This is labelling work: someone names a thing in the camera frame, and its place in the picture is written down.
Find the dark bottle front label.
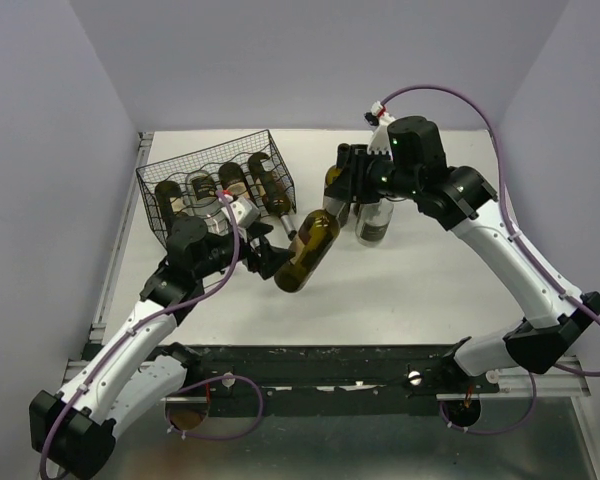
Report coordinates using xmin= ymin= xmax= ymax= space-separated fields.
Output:
xmin=155 ymin=180 xmax=190 ymax=223

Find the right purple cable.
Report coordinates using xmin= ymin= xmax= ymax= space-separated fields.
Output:
xmin=379 ymin=87 xmax=600 ymax=434

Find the clear glass bottle front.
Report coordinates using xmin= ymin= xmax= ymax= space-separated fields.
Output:
xmin=203 ymin=211 xmax=228 ymax=235

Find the green bottle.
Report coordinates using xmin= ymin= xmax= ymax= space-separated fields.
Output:
xmin=324 ymin=165 xmax=341 ymax=187
xmin=185 ymin=170 xmax=218 ymax=209
xmin=274 ymin=209 xmax=340 ymax=293

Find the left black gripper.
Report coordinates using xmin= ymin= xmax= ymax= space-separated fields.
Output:
xmin=195 ymin=219 xmax=296 ymax=280

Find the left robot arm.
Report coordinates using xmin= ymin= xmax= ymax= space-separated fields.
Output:
xmin=29 ymin=216 xmax=292 ymax=479

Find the black wire wine rack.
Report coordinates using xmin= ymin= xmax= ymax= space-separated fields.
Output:
xmin=136 ymin=130 xmax=297 ymax=244

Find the olive bottle tan label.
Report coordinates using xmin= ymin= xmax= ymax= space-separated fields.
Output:
xmin=247 ymin=152 xmax=297 ymax=240

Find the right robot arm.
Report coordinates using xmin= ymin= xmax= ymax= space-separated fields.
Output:
xmin=325 ymin=116 xmax=600 ymax=392

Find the black mounting rail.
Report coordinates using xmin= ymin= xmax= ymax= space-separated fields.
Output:
xmin=148 ymin=343 xmax=499 ymax=418

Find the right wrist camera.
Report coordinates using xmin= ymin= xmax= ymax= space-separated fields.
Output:
xmin=364 ymin=101 xmax=395 ymax=154

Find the dark bottle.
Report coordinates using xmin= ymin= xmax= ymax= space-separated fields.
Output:
xmin=323 ymin=197 xmax=350 ymax=229

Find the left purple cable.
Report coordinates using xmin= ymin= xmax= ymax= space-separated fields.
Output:
xmin=39 ymin=189 xmax=266 ymax=479

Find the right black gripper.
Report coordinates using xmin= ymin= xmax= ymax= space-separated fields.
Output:
xmin=325 ymin=142 xmax=421 ymax=203

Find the dark bottle label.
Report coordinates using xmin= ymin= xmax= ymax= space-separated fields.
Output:
xmin=218 ymin=162 xmax=252 ymax=200
xmin=155 ymin=180 xmax=190 ymax=223

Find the purple cable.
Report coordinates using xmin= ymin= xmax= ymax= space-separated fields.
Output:
xmin=379 ymin=87 xmax=600 ymax=434
xmin=39 ymin=189 xmax=266 ymax=479

